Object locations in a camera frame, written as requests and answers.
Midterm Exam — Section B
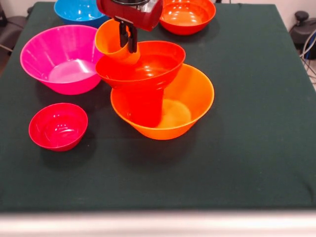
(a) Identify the large blue bowl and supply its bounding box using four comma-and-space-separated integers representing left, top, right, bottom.
53, 0, 111, 28

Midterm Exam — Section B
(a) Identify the tangle of cables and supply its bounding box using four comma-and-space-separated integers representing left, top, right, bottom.
300, 29, 316, 83

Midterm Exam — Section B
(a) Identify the red-orange plastic cup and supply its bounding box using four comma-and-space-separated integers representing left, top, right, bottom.
125, 87, 165, 128

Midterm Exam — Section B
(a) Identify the small crimson bowl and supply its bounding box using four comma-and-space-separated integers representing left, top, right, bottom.
28, 103, 89, 152

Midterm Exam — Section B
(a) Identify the large orange bowl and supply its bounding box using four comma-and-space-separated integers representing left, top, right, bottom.
110, 63, 215, 141

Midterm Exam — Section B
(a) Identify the red-orange plastic bowl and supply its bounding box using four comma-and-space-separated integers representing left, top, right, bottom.
159, 0, 217, 36
95, 40, 187, 90

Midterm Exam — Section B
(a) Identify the large pink bowl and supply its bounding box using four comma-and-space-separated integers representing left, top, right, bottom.
20, 24, 104, 96

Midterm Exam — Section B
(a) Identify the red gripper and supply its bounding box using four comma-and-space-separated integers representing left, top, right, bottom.
96, 0, 164, 54

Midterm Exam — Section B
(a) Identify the dark green tablecloth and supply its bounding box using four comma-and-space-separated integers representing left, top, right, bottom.
0, 1, 316, 213

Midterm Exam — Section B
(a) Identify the orange plastic cup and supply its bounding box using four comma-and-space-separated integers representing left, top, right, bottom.
94, 19, 142, 66

